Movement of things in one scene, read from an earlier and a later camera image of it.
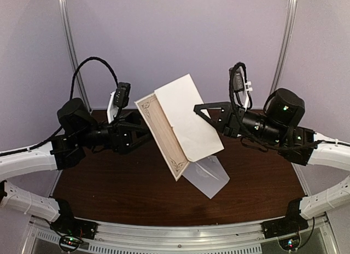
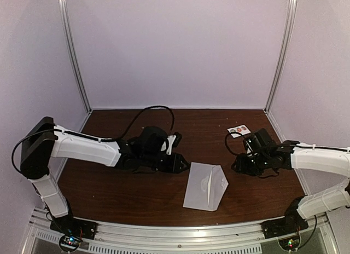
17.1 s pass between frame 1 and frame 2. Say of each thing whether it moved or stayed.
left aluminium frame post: stayed
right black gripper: moved
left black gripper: moved
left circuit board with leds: stayed
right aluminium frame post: stayed
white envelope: moved
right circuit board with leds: stayed
